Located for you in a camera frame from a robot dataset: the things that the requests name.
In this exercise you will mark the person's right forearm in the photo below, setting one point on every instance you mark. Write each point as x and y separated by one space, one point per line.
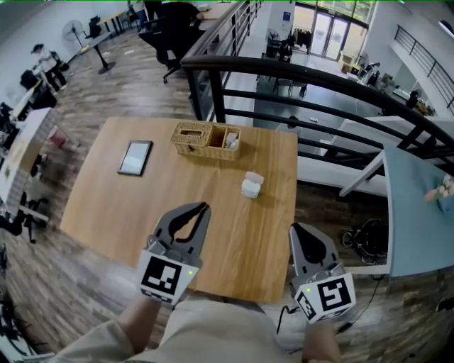
321 344

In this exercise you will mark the blue plate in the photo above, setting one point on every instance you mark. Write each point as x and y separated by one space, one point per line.
447 205

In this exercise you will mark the black railing with vertical bars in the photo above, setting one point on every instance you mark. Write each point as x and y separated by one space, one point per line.
209 37

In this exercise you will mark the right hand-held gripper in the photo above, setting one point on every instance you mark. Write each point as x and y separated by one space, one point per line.
330 296

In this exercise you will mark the blue wall poster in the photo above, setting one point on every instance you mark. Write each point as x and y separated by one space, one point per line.
287 17

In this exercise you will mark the dome wall lamp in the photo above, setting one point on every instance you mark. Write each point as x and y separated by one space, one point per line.
446 25

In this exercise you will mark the white napkin packet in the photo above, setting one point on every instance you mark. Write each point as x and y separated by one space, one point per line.
231 140

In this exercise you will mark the black balcony railing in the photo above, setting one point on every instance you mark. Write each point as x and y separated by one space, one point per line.
425 50

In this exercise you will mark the wooden table with white legs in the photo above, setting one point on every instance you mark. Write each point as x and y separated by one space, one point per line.
124 212

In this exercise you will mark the standing fan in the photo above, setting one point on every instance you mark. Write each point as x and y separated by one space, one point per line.
72 31

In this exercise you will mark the yellow top desk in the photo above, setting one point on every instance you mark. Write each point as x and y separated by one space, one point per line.
111 17

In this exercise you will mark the black swivel chair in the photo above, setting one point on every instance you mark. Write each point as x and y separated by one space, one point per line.
174 46

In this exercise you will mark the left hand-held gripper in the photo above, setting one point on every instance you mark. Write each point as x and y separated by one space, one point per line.
159 276

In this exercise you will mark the dark pedestal table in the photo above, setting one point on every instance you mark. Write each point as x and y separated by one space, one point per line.
97 44

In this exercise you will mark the black office chair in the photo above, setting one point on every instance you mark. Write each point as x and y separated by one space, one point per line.
25 219

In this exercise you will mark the person's beige shirt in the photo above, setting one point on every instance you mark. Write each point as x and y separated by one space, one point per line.
220 333

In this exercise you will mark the curved black railing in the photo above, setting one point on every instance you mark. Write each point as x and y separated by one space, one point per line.
248 62

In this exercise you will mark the clothes rack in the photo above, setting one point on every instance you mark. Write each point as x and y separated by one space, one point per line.
303 37

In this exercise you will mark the black high back chair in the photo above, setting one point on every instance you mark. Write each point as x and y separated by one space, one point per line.
94 26

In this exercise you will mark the white plastic case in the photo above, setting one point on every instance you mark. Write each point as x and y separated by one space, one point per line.
251 189

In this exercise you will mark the pink bin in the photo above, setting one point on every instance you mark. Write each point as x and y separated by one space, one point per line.
59 137

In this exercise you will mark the light wooden desk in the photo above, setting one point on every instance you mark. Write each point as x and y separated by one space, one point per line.
216 9

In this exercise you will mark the glass entrance doors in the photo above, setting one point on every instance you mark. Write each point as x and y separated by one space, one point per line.
330 32

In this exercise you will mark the pale flower bouquet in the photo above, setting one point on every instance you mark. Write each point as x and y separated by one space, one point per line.
440 191

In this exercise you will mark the person's left forearm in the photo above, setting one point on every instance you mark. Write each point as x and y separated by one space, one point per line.
140 322

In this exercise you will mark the light blue table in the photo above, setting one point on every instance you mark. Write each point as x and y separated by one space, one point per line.
418 227

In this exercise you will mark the wicker tissue box organizer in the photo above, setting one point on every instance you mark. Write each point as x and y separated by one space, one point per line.
198 145

